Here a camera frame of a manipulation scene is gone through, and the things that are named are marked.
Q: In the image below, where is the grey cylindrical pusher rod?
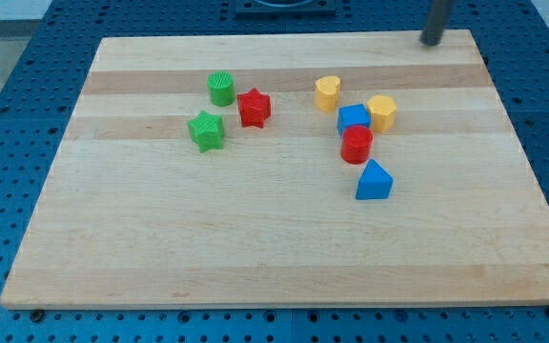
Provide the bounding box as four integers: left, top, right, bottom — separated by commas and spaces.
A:
419, 0, 455, 47

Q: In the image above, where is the red star block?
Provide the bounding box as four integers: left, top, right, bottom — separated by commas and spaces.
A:
236, 88, 271, 129

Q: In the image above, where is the green star block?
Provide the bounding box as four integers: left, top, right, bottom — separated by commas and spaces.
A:
187, 111, 225, 152

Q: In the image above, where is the yellow hexagon block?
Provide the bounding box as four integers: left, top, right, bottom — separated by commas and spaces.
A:
366, 94, 397, 132

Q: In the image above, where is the blue cube block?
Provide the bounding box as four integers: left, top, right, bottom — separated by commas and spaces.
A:
336, 104, 371, 135

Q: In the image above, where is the yellow heart block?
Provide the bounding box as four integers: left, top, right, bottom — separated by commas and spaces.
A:
315, 75, 341, 112

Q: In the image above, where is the red cylinder block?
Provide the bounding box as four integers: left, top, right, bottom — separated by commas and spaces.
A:
340, 125, 374, 164

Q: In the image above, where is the blue triangle block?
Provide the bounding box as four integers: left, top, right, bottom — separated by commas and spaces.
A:
356, 159, 394, 200

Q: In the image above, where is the wooden board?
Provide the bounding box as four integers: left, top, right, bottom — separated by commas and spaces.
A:
0, 30, 549, 310

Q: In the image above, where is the green cylinder block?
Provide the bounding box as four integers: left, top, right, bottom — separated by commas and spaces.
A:
207, 71, 235, 107

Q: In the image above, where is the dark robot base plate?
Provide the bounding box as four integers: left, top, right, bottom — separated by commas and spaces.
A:
233, 0, 336, 17

